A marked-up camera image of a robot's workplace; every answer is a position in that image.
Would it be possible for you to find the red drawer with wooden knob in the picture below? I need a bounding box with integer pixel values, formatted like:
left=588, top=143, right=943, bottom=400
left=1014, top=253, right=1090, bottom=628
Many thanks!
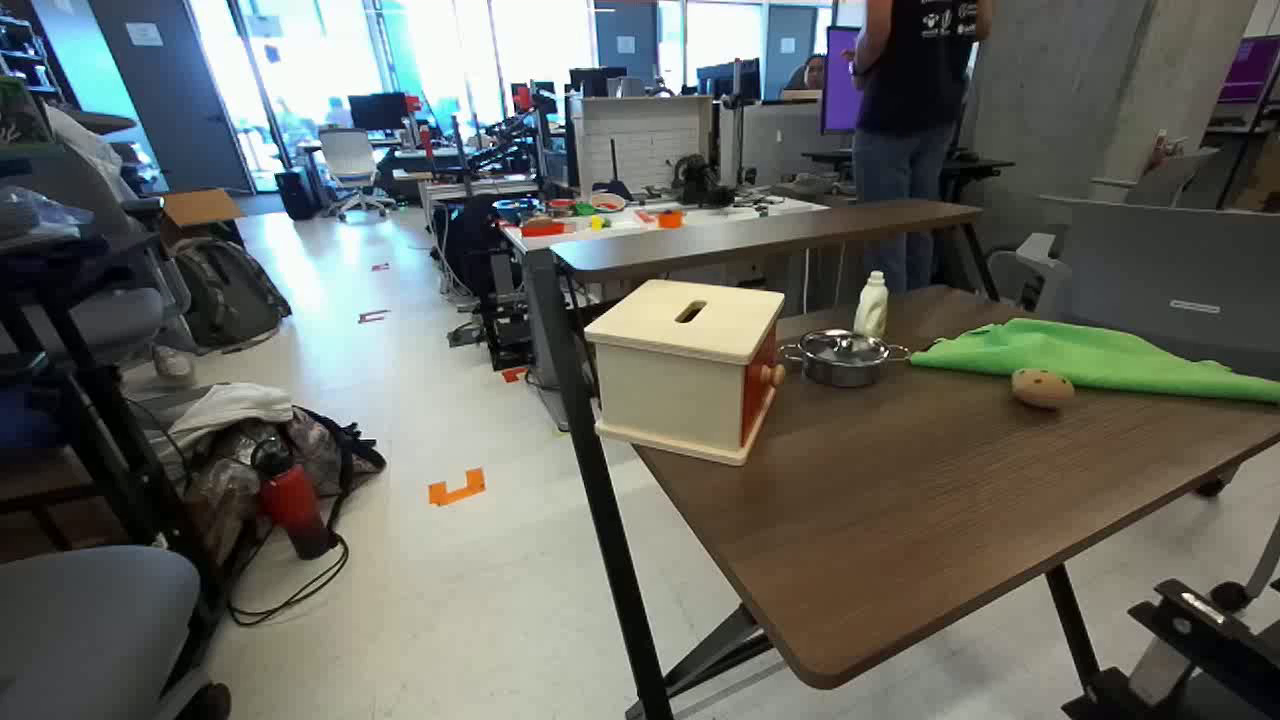
left=742, top=353, right=790, bottom=450

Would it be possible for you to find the open cardboard box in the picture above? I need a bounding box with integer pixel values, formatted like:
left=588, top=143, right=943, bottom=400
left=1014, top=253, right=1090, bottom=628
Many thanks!
left=155, top=182, right=246, bottom=233

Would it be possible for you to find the cream wooden slot box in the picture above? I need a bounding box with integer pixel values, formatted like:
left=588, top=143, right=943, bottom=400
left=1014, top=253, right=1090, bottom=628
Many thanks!
left=581, top=275, right=790, bottom=468

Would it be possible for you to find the white table with colourful toys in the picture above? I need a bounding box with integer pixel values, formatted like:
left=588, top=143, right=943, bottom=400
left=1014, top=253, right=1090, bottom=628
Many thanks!
left=499, top=192, right=834, bottom=391

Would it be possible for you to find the long dark-topped table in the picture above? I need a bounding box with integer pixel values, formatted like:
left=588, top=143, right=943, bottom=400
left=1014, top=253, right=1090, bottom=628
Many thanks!
left=547, top=196, right=1002, bottom=391

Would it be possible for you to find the black desk device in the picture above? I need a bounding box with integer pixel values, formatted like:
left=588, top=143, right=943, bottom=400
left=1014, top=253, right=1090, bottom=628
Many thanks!
left=673, top=150, right=726, bottom=206

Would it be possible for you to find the small steel pot with lid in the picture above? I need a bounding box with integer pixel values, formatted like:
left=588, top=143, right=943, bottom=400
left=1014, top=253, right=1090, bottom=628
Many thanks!
left=782, top=325, right=913, bottom=391

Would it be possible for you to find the white partition panel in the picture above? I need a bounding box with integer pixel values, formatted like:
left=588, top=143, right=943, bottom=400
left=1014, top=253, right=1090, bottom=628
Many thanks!
left=574, top=91, right=718, bottom=196

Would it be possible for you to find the pale yellow plastic bottle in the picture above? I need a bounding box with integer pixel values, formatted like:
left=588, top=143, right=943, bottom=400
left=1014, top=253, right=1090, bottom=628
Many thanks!
left=847, top=266, right=891, bottom=345

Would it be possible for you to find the orange floor tape marker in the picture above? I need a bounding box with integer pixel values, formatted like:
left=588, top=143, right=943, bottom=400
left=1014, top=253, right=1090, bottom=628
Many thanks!
left=425, top=462, right=494, bottom=511

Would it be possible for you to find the purple lit monitor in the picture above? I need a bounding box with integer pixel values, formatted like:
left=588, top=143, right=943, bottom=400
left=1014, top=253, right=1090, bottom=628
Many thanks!
left=818, top=22, right=869, bottom=137

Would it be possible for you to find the white office chair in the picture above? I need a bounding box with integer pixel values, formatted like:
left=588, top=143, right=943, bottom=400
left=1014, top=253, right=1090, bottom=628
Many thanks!
left=318, top=124, right=400, bottom=223

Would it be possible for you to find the black computer monitor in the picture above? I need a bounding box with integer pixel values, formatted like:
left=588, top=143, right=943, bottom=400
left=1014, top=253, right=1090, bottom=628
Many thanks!
left=347, top=88, right=412, bottom=133

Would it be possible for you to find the red water bottle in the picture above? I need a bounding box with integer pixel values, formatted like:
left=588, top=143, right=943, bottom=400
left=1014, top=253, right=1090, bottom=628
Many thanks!
left=251, top=434, right=335, bottom=558

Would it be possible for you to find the person in dark shirt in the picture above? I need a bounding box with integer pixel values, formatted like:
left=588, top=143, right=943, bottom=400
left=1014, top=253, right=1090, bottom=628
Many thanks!
left=847, top=0, right=991, bottom=294

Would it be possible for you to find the brown potato toy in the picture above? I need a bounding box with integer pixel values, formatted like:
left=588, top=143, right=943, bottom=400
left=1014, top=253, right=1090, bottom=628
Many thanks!
left=1007, top=365, right=1080, bottom=417

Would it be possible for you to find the pile of bags and clothes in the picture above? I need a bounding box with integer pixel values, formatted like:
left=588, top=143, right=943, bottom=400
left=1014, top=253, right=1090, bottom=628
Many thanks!
left=163, top=375, right=392, bottom=564

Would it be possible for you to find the grey backpack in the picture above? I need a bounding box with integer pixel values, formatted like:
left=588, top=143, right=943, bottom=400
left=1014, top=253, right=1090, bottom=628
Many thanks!
left=169, top=233, right=295, bottom=353

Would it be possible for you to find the green cloth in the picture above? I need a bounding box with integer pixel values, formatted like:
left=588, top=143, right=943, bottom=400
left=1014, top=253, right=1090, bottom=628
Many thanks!
left=910, top=310, right=1280, bottom=408

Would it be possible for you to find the grey panel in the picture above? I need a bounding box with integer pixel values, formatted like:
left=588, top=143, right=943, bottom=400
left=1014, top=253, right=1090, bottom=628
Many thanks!
left=991, top=196, right=1280, bottom=381

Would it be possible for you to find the grey door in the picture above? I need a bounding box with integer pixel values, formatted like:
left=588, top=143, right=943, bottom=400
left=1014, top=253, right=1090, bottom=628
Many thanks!
left=91, top=0, right=256, bottom=196

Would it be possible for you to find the black metal shelf rack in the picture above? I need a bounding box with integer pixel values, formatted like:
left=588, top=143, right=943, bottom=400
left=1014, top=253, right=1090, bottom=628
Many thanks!
left=0, top=75, right=232, bottom=644

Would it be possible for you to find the grey padded office chair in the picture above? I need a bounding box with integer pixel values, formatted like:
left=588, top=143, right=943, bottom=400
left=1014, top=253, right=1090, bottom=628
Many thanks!
left=0, top=539, right=232, bottom=720

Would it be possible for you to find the black table frame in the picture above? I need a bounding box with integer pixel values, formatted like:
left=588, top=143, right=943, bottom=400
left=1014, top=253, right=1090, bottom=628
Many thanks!
left=531, top=253, right=1111, bottom=720

